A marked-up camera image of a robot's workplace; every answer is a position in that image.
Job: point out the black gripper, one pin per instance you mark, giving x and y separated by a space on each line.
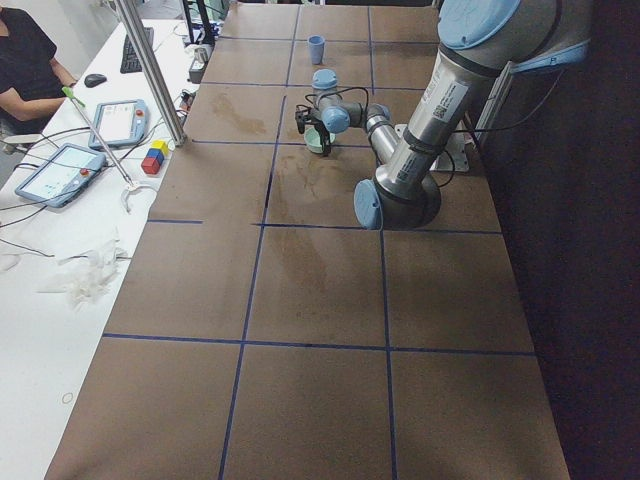
326 140

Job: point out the green bowl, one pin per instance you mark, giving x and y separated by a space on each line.
312 141

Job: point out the blue plastic cup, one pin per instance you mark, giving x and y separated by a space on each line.
316 46

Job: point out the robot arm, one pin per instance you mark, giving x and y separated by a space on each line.
477 40

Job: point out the metal cylinder weight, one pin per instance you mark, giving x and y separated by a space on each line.
202 53

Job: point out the red blue yellow blocks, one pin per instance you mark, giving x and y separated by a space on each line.
155 157

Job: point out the far teach pendant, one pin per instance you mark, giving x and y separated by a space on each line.
121 124

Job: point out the teach pendant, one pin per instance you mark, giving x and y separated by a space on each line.
63 176
121 124

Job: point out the black keyboard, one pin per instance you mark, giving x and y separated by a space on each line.
130 62

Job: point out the black computer mouse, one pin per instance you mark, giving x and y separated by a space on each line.
93 80

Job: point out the grabber reach tool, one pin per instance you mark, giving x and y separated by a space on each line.
79 106

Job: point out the near teach pendant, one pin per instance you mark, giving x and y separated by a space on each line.
63 176

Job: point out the crumpled white tissues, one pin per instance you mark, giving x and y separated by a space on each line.
85 269

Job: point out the seated person black shirt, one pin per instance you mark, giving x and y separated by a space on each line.
32 79

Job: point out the aluminium frame post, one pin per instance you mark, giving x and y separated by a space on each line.
128 15

